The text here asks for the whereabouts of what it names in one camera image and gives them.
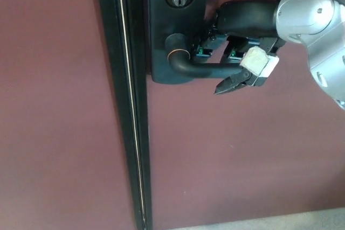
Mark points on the black door edge strip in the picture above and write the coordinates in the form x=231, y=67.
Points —
x=137, y=60
x=121, y=60

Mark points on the plain maroon door leaf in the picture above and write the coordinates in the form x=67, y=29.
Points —
x=54, y=100

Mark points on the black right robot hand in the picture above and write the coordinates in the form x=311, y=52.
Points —
x=248, y=17

